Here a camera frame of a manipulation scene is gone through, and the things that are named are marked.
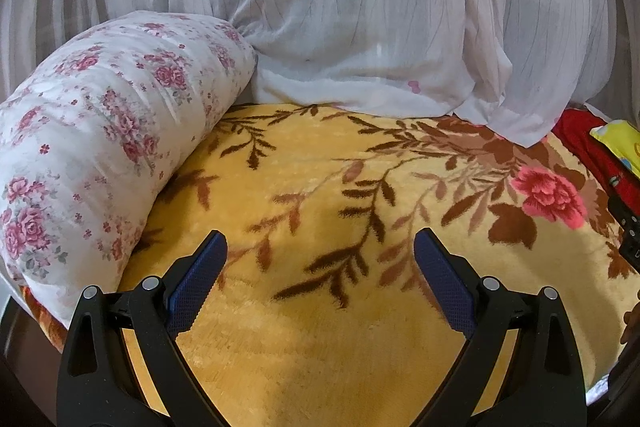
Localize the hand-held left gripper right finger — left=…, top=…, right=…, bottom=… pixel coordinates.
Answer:
left=407, top=228, right=587, bottom=427

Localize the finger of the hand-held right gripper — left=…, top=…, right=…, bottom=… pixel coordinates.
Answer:
left=606, top=192, right=640, bottom=270

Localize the yellow cartoon cushion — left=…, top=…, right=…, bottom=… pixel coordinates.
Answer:
left=590, top=119, right=640, bottom=168

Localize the white sheer curtain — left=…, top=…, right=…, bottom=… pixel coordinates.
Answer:
left=0, top=0, right=640, bottom=148

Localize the red cloth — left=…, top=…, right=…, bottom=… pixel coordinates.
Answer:
left=552, top=107, right=640, bottom=202

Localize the yellow floral plush blanket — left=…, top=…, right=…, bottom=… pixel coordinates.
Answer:
left=20, top=102, right=640, bottom=427

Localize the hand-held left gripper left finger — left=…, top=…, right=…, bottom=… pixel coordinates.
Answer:
left=56, top=229, right=229, bottom=427

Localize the pink floral white pillow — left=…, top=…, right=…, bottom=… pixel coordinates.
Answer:
left=0, top=10, right=258, bottom=328

